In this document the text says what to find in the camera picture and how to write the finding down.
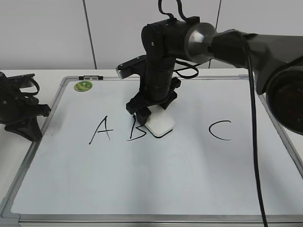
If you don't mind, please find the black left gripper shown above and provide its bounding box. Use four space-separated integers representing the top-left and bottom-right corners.
0 72 51 142

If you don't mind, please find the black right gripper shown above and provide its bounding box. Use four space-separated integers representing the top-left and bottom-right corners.
126 57 181 125

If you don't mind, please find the white whiteboard eraser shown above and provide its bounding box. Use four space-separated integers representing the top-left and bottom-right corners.
144 112 175 138

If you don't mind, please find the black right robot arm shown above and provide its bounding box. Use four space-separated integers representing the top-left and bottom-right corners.
121 17 303 134

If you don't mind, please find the green round magnet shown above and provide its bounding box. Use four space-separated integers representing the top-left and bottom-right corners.
73 81 93 92

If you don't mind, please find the black silver hanging clip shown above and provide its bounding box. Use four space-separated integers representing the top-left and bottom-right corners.
78 76 104 80

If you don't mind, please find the white framed whiteboard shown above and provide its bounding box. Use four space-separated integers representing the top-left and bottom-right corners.
0 75 303 227

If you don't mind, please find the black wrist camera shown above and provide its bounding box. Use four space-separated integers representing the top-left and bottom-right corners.
116 55 146 79

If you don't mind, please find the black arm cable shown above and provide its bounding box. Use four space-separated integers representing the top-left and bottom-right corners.
158 0 269 227

